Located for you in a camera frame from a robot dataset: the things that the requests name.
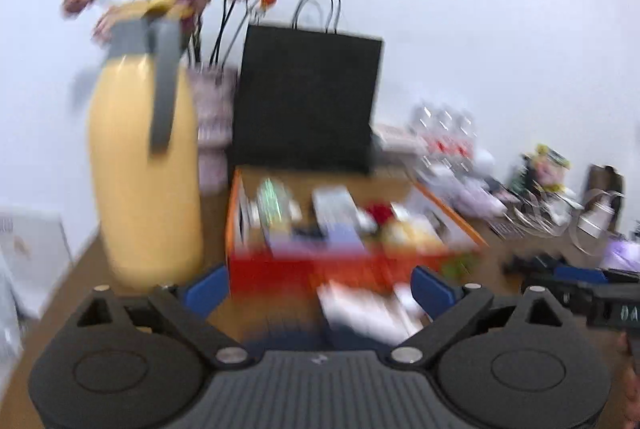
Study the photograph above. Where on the white paper bag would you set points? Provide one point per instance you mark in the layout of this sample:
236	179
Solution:
30	249

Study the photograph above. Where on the white charger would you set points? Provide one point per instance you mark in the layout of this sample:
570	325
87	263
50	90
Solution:
595	219

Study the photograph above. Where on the brown paper bag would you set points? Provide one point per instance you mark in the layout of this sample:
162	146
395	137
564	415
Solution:
606	184

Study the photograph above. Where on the yellow thermos jug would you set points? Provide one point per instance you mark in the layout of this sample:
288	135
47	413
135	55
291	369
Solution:
145	159

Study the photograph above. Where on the colourful snack bag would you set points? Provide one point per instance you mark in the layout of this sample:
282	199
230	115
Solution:
547	166

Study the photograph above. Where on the round white device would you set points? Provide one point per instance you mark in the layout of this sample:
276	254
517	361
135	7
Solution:
484	161

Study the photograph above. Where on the red cardboard box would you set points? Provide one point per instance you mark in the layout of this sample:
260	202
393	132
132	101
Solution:
300	271

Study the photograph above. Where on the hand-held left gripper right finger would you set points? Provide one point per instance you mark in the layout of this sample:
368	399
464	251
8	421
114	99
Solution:
432	291

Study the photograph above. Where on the person's right hand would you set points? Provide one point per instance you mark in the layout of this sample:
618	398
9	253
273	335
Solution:
631	369

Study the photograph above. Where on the black paper bag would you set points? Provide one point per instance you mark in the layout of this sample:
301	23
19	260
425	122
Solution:
305	99

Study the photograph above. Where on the red artificial rose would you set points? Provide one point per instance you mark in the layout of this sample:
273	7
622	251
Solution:
380	211

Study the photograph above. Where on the iridescent crumpled wrapper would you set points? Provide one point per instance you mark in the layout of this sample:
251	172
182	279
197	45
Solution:
272	204

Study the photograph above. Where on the white and yellow plush toy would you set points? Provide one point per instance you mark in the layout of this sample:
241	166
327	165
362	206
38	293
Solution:
410	233

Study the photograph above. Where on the pale purple cloth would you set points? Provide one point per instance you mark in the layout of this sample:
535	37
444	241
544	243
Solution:
622	256

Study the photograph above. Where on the flat white carton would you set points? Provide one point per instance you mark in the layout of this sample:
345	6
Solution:
395	139

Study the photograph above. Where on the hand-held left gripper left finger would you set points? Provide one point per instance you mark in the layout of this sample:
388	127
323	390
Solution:
207	289

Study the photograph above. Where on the black scrunchie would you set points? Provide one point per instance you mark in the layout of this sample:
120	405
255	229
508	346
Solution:
520	265

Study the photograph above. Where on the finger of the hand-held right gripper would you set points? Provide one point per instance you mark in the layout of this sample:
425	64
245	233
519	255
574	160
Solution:
555	291
580	274

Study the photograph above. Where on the pale purple scrunchie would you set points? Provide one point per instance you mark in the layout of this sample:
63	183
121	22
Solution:
480	201

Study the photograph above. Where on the grey white rectangular pack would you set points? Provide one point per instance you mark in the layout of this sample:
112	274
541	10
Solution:
335	209

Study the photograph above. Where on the pack of clear water bottles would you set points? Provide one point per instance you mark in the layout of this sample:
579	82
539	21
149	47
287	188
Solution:
445	129

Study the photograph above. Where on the crumpled white tissue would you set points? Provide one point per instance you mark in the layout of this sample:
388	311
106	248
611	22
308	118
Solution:
360	309

